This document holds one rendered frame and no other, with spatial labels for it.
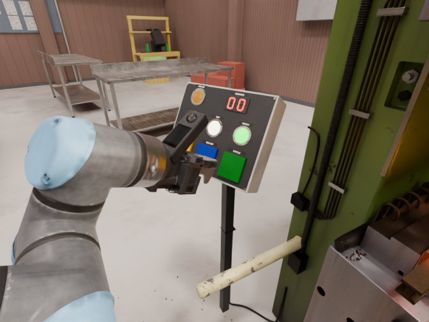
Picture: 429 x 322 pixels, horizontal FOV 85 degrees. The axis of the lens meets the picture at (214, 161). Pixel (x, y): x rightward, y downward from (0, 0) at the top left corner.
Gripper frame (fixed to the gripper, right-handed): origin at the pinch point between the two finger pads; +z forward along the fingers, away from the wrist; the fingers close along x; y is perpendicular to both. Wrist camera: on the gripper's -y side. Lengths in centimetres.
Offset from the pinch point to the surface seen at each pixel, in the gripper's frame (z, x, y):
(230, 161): 10.4, -1.5, -0.4
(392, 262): 13.1, 40.6, 8.0
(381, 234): 12.5, 37.1, 3.3
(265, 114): 11.4, 4.1, -15.8
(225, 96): 11.4, -10.5, -18.7
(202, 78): 386, -352, -136
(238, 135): 10.9, -1.8, -8.4
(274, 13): 395, -221, -290
